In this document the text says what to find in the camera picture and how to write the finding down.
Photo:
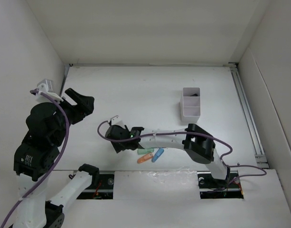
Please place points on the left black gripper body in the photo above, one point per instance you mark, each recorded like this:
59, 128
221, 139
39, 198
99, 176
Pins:
74, 113

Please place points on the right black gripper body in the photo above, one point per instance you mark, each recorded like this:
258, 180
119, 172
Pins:
126, 128

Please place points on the green pastel highlighter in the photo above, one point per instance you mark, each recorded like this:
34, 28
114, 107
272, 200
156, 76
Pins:
145, 151

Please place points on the orange pastel highlighter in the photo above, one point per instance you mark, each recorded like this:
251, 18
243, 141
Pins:
145, 158

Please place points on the blue pastel highlighter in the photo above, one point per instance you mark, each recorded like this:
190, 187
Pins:
157, 154

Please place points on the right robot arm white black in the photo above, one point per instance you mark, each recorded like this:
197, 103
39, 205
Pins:
199, 145

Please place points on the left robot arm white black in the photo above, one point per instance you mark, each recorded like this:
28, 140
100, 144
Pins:
40, 151

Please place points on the white three-compartment organizer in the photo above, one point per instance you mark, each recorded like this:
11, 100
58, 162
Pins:
190, 107

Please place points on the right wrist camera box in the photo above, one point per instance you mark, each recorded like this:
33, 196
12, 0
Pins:
116, 120

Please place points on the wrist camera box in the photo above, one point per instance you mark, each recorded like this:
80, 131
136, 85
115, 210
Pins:
46, 87
116, 120

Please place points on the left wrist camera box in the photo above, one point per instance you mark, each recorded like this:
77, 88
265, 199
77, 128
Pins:
46, 87

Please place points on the right aluminium rail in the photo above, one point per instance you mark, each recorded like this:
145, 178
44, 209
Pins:
258, 149

